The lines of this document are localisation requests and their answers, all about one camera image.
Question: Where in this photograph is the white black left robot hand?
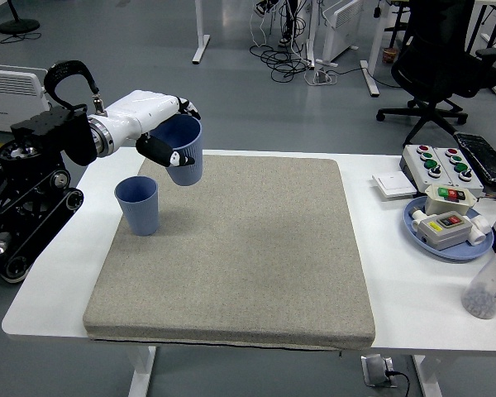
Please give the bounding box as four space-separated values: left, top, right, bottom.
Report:
103 89 203 169

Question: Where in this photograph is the blue ribbed plastic cup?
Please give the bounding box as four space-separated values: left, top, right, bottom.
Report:
114 175 160 237
150 113 205 186

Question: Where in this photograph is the white desk leg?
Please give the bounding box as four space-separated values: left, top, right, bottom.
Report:
360 0 389 98
304 0 318 69
192 0 212 64

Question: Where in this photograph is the large white panel heater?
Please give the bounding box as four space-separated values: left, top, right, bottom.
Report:
0 62 53 133

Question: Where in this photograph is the black fan stand base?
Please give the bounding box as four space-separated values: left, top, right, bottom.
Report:
0 0 41 35

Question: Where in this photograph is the person's foot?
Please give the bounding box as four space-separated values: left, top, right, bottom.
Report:
255 0 279 17

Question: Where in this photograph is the person's leg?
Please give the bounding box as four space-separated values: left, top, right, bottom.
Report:
278 0 298 48

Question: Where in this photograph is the grey-brown square mat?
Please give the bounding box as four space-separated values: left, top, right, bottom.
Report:
82 153 376 352

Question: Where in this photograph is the white table leg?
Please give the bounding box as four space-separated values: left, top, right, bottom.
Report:
127 345 158 397
412 354 445 397

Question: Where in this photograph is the white plastic pipe fitting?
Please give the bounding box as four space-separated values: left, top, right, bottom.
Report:
467 213 492 246
411 208 430 237

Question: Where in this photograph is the black office chair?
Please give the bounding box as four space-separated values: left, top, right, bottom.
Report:
375 0 496 146

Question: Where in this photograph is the black wrapped keyboard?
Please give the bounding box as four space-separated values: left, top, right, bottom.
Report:
454 131 496 186

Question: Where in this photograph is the blue round plate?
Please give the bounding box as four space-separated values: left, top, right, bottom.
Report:
403 195 495 261

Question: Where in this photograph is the silver floor outlet box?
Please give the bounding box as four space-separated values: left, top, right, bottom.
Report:
360 354 398 389

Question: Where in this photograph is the clear bottle red cap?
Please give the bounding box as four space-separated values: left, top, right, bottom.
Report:
461 242 496 321

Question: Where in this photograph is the black floor cable bundle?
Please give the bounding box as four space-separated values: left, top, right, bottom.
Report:
249 43 316 83

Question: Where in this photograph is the white panel heater with handle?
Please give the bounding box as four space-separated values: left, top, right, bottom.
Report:
316 0 365 67

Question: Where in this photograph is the white wall switch plate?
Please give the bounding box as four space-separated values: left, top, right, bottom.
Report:
371 171 418 201

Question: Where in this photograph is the white green-red push-button switch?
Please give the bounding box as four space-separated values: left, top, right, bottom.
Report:
422 184 479 216

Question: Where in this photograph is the grey switch box yellow label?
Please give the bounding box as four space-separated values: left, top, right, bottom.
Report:
417 211 474 251

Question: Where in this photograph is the black outlet cable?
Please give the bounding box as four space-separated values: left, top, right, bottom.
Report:
384 369 411 397

